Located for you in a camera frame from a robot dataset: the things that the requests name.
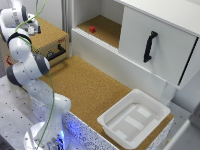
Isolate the white sliding door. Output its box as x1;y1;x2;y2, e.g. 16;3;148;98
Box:
117;5;200;87

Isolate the black drawer handle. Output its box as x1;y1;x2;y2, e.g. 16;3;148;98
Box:
46;44;67;62

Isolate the wooden drawer box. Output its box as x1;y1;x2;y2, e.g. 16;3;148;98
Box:
0;16;71;73

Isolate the green cable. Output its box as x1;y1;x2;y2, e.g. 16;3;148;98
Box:
13;0;56;150

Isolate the pink block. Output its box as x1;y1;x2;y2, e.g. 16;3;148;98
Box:
88;25;97;34

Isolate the black door handle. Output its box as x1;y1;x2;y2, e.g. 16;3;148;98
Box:
142;30;159;64

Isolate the white cabinet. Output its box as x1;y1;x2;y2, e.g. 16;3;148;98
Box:
70;0;200;108

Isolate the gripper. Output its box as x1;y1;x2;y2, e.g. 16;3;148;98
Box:
25;20;42;36

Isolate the white plastic box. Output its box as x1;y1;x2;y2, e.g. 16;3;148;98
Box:
96;88;172;150

